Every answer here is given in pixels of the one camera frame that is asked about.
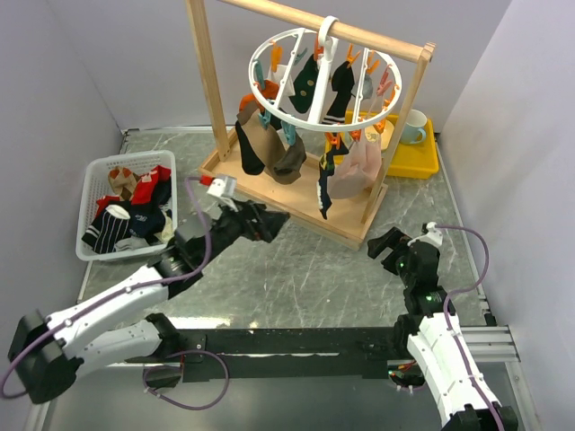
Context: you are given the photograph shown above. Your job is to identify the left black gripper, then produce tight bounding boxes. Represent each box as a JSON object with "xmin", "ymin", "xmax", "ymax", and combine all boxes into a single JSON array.
[{"xmin": 199, "ymin": 195, "xmax": 289, "ymax": 265}]

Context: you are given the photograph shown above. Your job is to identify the black brown sock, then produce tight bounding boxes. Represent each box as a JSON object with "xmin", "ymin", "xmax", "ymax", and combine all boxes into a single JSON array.
[{"xmin": 234, "ymin": 120, "xmax": 265, "ymax": 176}]

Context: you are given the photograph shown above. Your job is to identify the navy patterned sock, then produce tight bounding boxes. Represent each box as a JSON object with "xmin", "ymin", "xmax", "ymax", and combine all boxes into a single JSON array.
[{"xmin": 317, "ymin": 134, "xmax": 349, "ymax": 220}]

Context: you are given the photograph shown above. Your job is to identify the tan brown ribbed sock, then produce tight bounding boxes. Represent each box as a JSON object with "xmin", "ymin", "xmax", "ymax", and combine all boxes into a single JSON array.
[{"xmin": 236, "ymin": 102, "xmax": 306, "ymax": 185}]

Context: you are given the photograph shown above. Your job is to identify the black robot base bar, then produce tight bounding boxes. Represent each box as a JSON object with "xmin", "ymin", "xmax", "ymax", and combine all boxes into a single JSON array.
[{"xmin": 127, "ymin": 327, "xmax": 412, "ymax": 383}]

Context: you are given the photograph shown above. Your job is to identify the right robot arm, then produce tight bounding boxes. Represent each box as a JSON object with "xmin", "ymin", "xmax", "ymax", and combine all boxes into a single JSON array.
[{"xmin": 367, "ymin": 222, "xmax": 519, "ymax": 430}]

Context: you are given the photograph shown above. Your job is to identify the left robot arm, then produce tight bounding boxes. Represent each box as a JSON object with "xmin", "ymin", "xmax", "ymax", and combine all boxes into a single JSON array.
[{"xmin": 8, "ymin": 200, "xmax": 289, "ymax": 405}]

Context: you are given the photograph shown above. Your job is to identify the white round clip hanger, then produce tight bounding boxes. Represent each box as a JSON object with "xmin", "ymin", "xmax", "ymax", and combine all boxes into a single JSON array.
[{"xmin": 248, "ymin": 15, "xmax": 403, "ymax": 133}]

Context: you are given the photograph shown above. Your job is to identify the pink sheer sock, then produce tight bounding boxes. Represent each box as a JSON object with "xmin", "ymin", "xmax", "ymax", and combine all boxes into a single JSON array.
[{"xmin": 327, "ymin": 125, "xmax": 382, "ymax": 199}]

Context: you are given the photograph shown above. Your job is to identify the yellow plastic tray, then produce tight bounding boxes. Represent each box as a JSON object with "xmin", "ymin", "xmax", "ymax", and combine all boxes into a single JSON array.
[{"xmin": 324, "ymin": 116, "xmax": 439, "ymax": 179}]

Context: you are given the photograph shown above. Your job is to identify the pale green mug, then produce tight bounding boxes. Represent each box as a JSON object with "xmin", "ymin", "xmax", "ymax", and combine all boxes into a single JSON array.
[{"xmin": 400, "ymin": 110, "xmax": 428, "ymax": 145}]

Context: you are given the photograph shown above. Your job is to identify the red sock in basket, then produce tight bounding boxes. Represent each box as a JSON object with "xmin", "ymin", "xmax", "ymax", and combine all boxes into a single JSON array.
[{"xmin": 96, "ymin": 165, "xmax": 172, "ymax": 215}]

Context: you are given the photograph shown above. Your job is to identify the orange sock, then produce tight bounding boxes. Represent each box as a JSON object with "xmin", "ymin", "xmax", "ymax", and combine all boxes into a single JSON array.
[{"xmin": 239, "ymin": 80, "xmax": 279, "ymax": 113}]

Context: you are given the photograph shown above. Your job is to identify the white small sock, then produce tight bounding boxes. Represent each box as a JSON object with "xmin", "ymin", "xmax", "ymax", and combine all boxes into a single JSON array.
[{"xmin": 267, "ymin": 65, "xmax": 296, "ymax": 97}]

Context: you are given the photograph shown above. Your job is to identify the dark green dotted sock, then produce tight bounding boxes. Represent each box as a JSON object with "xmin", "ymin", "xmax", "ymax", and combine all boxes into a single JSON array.
[{"xmin": 289, "ymin": 55, "xmax": 319, "ymax": 114}]

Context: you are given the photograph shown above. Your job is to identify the argyle tan sock in basket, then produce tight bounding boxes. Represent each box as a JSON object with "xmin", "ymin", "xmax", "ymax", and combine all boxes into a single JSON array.
[{"xmin": 108, "ymin": 166, "xmax": 140, "ymax": 201}]

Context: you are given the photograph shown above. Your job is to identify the navy striped sock in basket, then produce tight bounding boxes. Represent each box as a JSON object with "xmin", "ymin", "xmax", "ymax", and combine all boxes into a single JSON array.
[{"xmin": 82, "ymin": 205, "xmax": 130, "ymax": 254}]

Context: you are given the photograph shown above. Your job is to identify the white plastic laundry basket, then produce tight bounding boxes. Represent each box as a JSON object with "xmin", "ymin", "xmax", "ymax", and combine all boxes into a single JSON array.
[{"xmin": 75, "ymin": 150, "xmax": 178, "ymax": 262}]

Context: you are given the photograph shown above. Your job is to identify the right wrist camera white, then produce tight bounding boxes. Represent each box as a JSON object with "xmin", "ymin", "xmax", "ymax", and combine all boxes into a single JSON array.
[{"xmin": 420, "ymin": 222, "xmax": 443, "ymax": 248}]

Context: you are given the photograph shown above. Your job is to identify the wooden hanger rack frame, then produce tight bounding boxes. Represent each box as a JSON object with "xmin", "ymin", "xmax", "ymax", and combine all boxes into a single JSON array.
[{"xmin": 187, "ymin": 1, "xmax": 435, "ymax": 249}]

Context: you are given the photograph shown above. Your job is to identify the aluminium rail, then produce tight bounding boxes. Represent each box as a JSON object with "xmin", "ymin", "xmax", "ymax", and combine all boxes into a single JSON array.
[{"xmin": 462, "ymin": 326, "xmax": 520, "ymax": 363}]

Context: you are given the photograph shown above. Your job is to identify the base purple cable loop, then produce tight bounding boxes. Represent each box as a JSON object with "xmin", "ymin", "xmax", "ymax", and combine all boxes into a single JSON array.
[{"xmin": 142, "ymin": 348, "xmax": 231, "ymax": 411}]

